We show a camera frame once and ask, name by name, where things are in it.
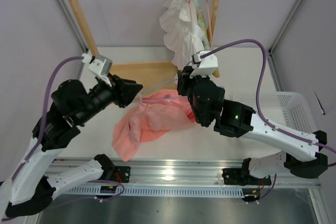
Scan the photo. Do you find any white plastic basket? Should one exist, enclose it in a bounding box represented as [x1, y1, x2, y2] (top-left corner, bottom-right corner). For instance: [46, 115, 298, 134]
[228, 91, 320, 141]

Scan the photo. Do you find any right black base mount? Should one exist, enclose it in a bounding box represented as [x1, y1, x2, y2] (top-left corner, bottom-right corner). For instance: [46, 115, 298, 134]
[222, 168, 271, 186]

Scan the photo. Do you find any pink hanger with white garment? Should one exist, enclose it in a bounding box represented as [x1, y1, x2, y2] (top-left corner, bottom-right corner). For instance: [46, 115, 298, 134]
[186, 0, 202, 24]

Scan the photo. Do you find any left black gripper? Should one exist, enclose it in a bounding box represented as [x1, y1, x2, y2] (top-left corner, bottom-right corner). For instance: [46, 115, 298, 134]
[75, 72, 143, 125]

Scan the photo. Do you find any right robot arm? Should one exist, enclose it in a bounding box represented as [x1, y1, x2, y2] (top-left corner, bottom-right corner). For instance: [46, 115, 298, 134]
[177, 66, 328, 186]

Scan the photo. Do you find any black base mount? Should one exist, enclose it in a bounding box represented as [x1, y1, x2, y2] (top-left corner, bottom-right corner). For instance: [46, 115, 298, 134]
[100, 166, 131, 183]
[222, 168, 271, 186]

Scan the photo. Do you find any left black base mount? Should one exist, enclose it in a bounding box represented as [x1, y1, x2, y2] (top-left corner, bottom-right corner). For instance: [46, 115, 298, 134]
[100, 166, 131, 183]

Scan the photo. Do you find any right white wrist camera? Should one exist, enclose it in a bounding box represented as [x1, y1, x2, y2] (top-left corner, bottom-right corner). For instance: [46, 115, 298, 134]
[187, 50, 220, 78]

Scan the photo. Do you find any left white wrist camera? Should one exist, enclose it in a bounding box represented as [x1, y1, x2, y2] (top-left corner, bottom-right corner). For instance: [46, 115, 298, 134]
[82, 53, 112, 87]

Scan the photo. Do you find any blue wire hanger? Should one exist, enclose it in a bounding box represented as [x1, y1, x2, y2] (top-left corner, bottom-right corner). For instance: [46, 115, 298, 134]
[132, 78, 177, 103]

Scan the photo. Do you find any slotted cable duct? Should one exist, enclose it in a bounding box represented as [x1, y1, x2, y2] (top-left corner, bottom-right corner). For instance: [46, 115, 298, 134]
[65, 184, 251, 198]

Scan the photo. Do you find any aluminium mounting rail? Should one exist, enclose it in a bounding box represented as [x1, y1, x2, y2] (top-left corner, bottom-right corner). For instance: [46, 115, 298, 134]
[46, 158, 321, 189]

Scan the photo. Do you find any pastel floral garment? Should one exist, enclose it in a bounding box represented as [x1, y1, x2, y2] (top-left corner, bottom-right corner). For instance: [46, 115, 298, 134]
[193, 0, 221, 79]

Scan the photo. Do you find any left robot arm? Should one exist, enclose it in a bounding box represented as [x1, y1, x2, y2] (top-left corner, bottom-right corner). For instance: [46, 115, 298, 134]
[5, 74, 143, 219]

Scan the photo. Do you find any pink hanger with floral garment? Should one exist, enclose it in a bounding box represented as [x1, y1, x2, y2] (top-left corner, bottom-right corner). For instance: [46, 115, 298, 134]
[196, 0, 217, 49]

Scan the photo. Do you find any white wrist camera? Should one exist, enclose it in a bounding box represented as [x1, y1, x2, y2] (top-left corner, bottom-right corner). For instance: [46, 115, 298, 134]
[187, 50, 220, 78]
[82, 53, 112, 87]

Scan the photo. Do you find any pink pleated skirt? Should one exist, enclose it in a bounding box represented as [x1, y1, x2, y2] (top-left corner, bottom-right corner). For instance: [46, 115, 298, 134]
[112, 89, 196, 162]

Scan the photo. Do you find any white ruffled garment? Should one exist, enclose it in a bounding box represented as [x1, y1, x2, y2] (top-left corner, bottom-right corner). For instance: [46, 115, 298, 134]
[160, 0, 205, 70]

